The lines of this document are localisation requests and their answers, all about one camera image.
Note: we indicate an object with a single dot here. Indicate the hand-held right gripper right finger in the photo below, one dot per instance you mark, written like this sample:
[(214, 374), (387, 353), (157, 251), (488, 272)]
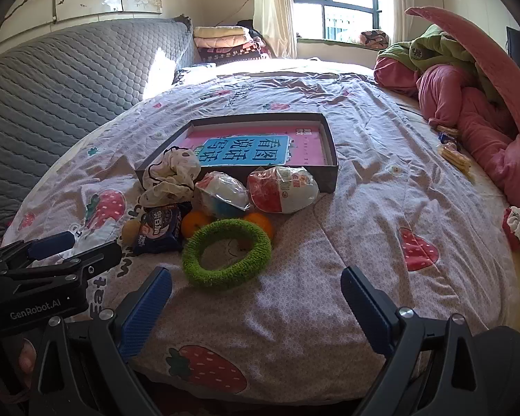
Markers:
[(372, 312)]

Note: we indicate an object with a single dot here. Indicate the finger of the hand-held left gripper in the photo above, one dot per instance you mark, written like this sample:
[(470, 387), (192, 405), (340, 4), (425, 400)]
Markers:
[(99, 258), (52, 245)]

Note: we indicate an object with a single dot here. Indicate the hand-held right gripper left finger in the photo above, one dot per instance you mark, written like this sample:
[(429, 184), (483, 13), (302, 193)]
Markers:
[(145, 312)]

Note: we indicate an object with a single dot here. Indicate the small beige ball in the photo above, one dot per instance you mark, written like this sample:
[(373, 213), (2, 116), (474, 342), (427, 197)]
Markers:
[(131, 229)]

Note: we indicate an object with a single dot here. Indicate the dark blue snack packet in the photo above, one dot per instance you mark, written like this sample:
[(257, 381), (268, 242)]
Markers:
[(160, 229)]

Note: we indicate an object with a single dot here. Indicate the orange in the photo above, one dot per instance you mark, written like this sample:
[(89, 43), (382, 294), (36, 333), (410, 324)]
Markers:
[(264, 221), (193, 225)]

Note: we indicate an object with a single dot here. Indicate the blue toy egg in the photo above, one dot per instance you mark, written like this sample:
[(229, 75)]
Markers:
[(221, 195)]

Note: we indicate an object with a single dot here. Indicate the dark cardboard box tray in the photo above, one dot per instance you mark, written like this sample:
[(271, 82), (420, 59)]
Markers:
[(327, 180)]

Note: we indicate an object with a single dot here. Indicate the red toy egg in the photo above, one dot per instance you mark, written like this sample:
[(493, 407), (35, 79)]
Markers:
[(286, 190)]

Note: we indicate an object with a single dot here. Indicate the person's left hand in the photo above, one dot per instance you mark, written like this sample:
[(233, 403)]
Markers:
[(27, 357)]

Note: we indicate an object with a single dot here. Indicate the strawberry printed bedsheet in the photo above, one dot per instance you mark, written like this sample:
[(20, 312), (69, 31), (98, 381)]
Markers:
[(329, 268)]

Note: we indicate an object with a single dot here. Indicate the grey quilted headboard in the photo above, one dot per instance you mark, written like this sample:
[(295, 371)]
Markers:
[(69, 78)]

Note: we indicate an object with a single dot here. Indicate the large yellow biscuit packet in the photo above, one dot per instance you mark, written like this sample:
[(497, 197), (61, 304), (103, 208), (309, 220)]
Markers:
[(455, 158)]

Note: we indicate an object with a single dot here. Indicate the pink book with blue label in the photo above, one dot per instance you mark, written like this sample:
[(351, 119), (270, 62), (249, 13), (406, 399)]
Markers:
[(307, 147)]

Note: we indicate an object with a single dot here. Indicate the small blue snack packet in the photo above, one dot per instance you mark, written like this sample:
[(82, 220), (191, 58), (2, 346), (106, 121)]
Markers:
[(446, 138)]

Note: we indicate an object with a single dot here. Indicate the small yellow biscuit packet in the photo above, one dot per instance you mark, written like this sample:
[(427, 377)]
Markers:
[(445, 130)]

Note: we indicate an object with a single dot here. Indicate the pink blanket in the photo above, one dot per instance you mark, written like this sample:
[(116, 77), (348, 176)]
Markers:
[(459, 104)]

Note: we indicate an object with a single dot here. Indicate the stack of folded blankets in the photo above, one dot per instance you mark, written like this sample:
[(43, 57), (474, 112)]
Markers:
[(225, 37)]

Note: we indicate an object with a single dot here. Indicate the green blanket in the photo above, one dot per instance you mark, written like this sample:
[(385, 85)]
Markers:
[(442, 47)]

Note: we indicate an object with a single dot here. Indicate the patterned cushion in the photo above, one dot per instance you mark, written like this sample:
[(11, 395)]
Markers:
[(375, 38)]

